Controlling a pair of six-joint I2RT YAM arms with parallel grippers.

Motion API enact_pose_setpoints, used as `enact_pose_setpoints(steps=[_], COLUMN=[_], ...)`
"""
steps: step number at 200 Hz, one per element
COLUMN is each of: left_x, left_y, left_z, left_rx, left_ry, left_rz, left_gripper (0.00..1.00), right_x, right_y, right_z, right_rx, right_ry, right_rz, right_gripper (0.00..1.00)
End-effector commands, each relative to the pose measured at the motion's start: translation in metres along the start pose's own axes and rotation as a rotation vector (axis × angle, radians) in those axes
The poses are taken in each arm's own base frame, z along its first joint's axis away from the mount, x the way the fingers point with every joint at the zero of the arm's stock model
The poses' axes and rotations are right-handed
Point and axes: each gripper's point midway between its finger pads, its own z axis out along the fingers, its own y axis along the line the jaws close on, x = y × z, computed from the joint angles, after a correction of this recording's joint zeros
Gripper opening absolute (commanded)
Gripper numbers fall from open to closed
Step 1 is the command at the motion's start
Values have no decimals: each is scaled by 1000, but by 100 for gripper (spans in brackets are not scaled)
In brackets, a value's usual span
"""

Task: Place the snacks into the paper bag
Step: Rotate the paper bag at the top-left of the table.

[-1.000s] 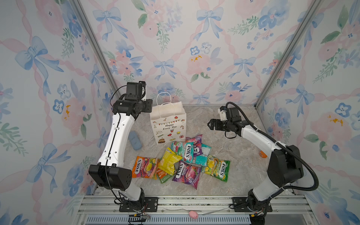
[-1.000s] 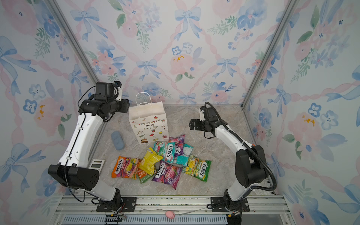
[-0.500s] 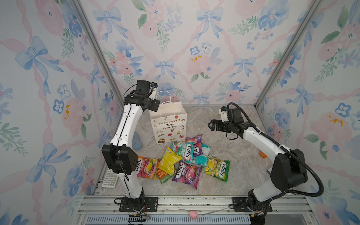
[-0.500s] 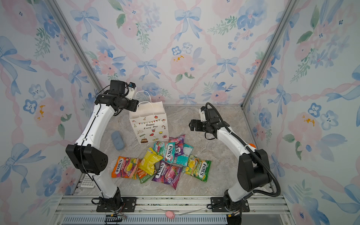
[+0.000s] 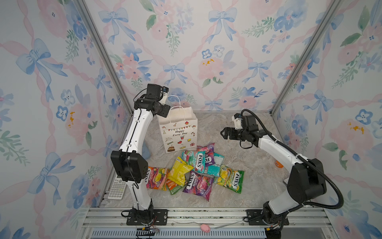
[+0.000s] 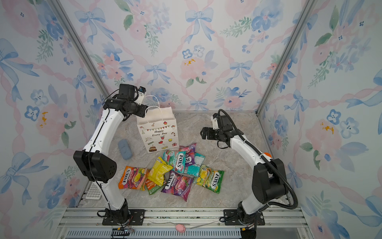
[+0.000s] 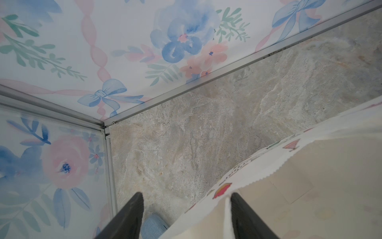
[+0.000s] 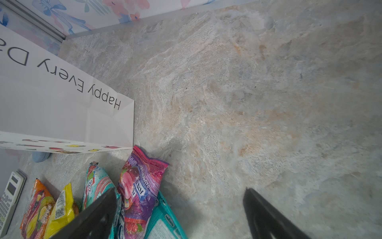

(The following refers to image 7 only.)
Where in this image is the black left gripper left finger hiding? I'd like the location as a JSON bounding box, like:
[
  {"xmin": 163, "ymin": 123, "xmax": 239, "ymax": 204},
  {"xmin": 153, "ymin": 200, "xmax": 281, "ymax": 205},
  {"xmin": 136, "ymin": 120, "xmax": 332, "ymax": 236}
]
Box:
[{"xmin": 96, "ymin": 192, "xmax": 144, "ymax": 239}]

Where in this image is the white printed paper bag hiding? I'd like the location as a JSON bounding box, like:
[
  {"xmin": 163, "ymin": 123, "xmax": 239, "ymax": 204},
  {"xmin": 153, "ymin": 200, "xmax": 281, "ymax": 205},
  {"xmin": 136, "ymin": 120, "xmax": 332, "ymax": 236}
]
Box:
[{"xmin": 162, "ymin": 98, "xmax": 382, "ymax": 239}]

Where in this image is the aluminium enclosure frame post left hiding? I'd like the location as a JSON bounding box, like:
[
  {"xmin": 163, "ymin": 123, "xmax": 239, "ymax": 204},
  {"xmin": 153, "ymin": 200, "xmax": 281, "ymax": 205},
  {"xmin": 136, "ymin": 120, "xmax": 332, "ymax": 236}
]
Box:
[{"xmin": 103, "ymin": 127, "xmax": 118, "ymax": 218}]

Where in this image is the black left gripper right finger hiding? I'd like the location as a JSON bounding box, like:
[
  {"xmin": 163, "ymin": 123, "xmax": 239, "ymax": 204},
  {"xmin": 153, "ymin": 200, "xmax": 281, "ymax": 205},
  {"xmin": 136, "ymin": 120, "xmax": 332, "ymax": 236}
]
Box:
[{"xmin": 230, "ymin": 193, "xmax": 279, "ymax": 239}]

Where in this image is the light blue oval object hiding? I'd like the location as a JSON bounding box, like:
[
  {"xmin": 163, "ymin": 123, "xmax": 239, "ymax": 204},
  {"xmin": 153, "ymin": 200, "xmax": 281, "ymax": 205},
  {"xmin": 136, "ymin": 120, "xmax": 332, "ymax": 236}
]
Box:
[{"xmin": 140, "ymin": 214, "xmax": 169, "ymax": 239}]

